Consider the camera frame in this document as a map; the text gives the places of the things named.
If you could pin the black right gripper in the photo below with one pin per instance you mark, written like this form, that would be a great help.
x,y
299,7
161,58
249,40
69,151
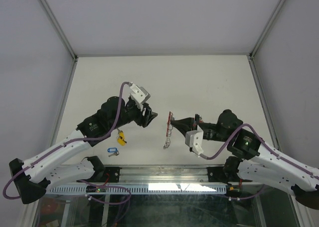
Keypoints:
x,y
184,125

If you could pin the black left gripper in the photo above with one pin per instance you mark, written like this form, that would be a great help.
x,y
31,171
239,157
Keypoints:
x,y
143,120

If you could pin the metal keyring holder red handle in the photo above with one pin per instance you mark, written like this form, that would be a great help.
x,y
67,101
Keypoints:
x,y
169,129

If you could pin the yellow tag key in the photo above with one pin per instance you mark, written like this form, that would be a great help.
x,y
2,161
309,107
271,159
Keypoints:
x,y
120,132
121,141

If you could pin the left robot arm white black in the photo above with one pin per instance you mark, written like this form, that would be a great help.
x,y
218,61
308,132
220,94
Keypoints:
x,y
35,176

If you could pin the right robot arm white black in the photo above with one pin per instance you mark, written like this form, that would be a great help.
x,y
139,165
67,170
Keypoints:
x,y
252,159

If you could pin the blue tag key on table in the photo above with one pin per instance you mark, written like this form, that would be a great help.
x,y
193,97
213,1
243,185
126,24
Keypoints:
x,y
112,151

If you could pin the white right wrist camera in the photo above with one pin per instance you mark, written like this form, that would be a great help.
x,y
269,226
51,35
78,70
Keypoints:
x,y
193,140

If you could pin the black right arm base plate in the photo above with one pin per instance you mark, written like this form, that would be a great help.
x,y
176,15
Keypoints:
x,y
216,174

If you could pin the aluminium mounting rail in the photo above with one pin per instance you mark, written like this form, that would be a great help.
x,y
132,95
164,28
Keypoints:
x,y
159,173

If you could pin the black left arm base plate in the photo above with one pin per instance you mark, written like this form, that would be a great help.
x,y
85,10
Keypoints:
x,y
110,174

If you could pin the white slotted cable duct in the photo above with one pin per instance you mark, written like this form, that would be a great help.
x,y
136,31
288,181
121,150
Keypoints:
x,y
151,188

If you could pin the left aluminium frame post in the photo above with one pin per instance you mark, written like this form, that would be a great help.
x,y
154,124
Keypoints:
x,y
58,29

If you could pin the aluminium frame post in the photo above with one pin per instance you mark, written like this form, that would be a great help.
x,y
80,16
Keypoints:
x,y
58,29
267,28

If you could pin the right aluminium frame post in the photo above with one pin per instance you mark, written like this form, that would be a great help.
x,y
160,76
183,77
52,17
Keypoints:
x,y
267,28

